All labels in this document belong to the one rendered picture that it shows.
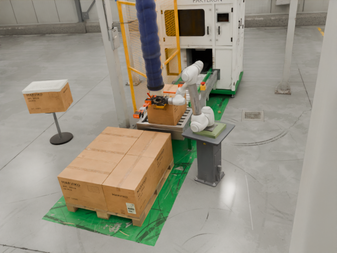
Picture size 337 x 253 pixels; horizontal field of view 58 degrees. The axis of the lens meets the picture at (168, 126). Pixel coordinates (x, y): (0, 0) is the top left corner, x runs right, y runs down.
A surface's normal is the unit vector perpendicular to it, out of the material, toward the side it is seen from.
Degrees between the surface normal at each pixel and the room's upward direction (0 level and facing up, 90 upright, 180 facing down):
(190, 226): 0
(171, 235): 0
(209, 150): 90
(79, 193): 90
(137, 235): 0
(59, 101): 90
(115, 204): 90
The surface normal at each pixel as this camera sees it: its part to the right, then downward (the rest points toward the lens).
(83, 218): -0.08, -0.87
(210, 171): -0.55, 0.45
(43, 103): -0.04, 0.49
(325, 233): -0.33, 0.49
